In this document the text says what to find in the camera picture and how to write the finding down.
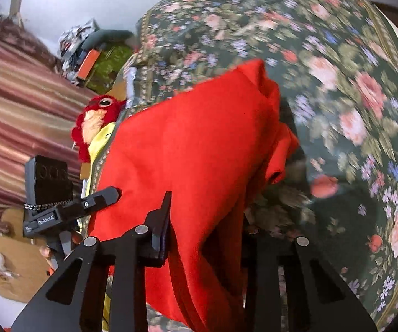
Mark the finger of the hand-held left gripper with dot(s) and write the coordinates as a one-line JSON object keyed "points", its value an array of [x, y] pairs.
{"points": [[102, 197]]}

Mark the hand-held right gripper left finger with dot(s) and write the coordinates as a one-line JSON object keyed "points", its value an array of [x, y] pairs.
{"points": [[157, 242]]}

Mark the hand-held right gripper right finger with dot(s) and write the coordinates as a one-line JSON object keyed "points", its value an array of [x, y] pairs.
{"points": [[254, 249]]}

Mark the red zip jacket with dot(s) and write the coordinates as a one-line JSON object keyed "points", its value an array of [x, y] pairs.
{"points": [[192, 152]]}

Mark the person's left hand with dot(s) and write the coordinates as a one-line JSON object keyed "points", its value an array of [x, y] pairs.
{"points": [[46, 252]]}

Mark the yellow cloth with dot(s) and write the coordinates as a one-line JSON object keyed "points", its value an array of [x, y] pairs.
{"points": [[98, 141]]}

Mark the red plush toy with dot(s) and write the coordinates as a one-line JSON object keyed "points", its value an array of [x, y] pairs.
{"points": [[91, 121]]}

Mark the brown cardboard box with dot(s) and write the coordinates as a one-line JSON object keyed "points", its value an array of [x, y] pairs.
{"points": [[18, 269]]}

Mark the striped curtain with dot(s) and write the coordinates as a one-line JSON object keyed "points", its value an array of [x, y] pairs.
{"points": [[12, 103]]}

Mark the green patterned cloth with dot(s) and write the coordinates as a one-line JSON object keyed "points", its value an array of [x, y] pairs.
{"points": [[107, 65]]}

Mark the orange box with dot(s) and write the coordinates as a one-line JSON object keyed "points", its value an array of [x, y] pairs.
{"points": [[89, 62]]}

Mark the grey-green plush cushion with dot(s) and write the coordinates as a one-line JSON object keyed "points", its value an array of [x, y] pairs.
{"points": [[109, 36]]}

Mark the green floral blanket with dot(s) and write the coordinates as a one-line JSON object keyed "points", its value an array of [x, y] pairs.
{"points": [[340, 58]]}

